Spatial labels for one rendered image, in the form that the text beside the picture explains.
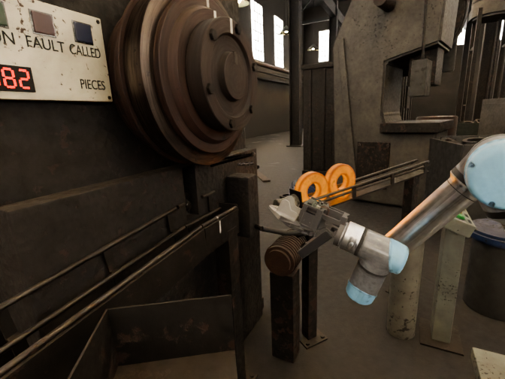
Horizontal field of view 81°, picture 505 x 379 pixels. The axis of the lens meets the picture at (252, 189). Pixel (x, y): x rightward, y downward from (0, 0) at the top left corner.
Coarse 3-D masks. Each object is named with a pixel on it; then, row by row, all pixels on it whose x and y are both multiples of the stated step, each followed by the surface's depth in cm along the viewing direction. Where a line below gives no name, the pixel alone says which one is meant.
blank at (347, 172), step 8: (336, 168) 123; (344, 168) 125; (328, 176) 123; (336, 176) 124; (344, 176) 128; (352, 176) 128; (328, 184) 123; (336, 184) 125; (344, 184) 129; (352, 184) 129; (328, 192) 125; (344, 192) 128
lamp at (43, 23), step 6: (36, 12) 55; (36, 18) 55; (42, 18) 55; (48, 18) 56; (36, 24) 55; (42, 24) 56; (48, 24) 56; (36, 30) 55; (42, 30) 56; (48, 30) 57
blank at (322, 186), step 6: (306, 174) 117; (312, 174) 117; (318, 174) 119; (300, 180) 117; (306, 180) 117; (312, 180) 118; (318, 180) 119; (324, 180) 121; (300, 186) 116; (306, 186) 117; (318, 186) 122; (324, 186) 122; (306, 192) 118; (318, 192) 122; (324, 192) 122; (306, 198) 118; (324, 198) 123
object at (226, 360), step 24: (120, 312) 48; (144, 312) 48; (168, 312) 49; (192, 312) 50; (216, 312) 50; (96, 336) 43; (120, 336) 49; (144, 336) 49; (168, 336) 50; (192, 336) 51; (216, 336) 51; (96, 360) 42; (120, 360) 50; (144, 360) 51; (168, 360) 51; (192, 360) 51; (216, 360) 51
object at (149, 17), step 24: (144, 0) 66; (168, 0) 66; (216, 0) 82; (144, 24) 61; (144, 48) 61; (144, 72) 62; (144, 96) 63; (144, 120) 69; (168, 120) 69; (168, 144) 71
